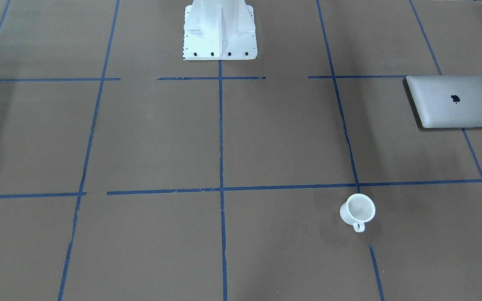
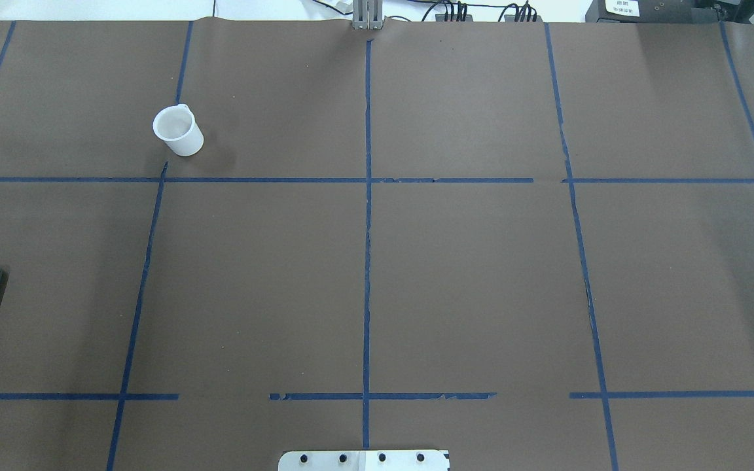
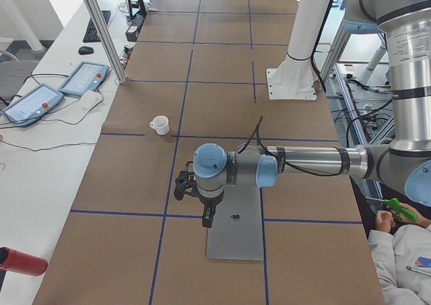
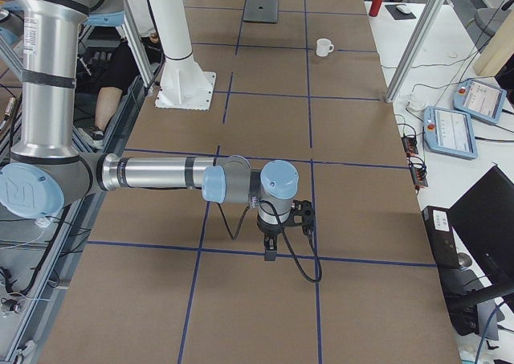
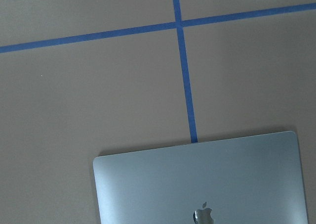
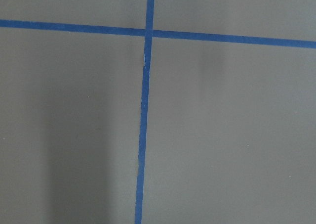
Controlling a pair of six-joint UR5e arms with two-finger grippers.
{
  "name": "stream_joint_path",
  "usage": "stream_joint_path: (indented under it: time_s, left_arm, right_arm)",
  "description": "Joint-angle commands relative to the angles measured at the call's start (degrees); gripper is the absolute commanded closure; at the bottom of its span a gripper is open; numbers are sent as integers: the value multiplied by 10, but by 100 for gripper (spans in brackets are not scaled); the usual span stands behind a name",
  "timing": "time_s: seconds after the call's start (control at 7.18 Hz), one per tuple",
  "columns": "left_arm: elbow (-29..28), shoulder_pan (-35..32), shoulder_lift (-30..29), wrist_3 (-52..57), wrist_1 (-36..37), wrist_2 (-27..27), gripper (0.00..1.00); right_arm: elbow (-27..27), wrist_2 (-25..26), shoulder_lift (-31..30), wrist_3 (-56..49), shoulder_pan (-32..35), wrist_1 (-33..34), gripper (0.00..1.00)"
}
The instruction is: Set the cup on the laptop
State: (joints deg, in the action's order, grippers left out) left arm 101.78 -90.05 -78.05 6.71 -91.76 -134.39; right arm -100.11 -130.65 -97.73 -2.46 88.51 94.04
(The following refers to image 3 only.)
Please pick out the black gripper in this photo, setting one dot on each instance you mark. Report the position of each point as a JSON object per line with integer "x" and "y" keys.
{"x": 210, "y": 202}

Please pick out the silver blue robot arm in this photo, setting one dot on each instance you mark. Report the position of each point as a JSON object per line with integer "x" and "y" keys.
{"x": 403, "y": 164}

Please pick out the silver closed laptop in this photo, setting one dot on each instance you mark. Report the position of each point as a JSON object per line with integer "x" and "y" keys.
{"x": 237, "y": 233}

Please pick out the white ceramic cup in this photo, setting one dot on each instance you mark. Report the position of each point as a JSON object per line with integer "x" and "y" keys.
{"x": 160, "y": 124}

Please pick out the person's hand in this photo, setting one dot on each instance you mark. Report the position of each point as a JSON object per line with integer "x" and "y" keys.
{"x": 384, "y": 221}

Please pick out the brown paper table cover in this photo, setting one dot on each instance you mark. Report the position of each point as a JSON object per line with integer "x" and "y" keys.
{"x": 127, "y": 240}

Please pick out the white folded cloth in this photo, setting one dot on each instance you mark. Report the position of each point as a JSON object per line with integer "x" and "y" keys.
{"x": 89, "y": 100}

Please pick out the green air blow gun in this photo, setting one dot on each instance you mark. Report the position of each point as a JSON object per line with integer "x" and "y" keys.
{"x": 395, "y": 205}

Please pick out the far blue teach pendant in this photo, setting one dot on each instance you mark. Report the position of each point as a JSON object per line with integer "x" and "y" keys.
{"x": 87, "y": 76}

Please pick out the blue teach pendant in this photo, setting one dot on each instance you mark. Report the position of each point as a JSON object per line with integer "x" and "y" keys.
{"x": 32, "y": 106}
{"x": 87, "y": 76}

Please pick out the person in white coat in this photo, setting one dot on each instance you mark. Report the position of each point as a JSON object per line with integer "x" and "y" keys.
{"x": 395, "y": 254}

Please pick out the red cylinder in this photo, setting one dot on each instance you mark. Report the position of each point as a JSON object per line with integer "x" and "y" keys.
{"x": 20, "y": 262}

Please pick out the black box on desk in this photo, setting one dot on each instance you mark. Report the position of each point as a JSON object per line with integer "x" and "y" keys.
{"x": 134, "y": 28}

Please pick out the near blue teach pendant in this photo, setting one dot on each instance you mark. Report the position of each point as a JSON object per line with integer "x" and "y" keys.
{"x": 32, "y": 106}

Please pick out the black computer mouse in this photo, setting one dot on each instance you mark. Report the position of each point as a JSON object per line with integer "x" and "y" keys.
{"x": 85, "y": 50}

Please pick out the grey office chair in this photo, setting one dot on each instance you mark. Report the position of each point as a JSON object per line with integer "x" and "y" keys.
{"x": 17, "y": 62}

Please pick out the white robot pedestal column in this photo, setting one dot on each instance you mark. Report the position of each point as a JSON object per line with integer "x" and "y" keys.
{"x": 293, "y": 79}

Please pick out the aluminium frame post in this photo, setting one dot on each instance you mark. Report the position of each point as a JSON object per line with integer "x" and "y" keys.
{"x": 107, "y": 43}

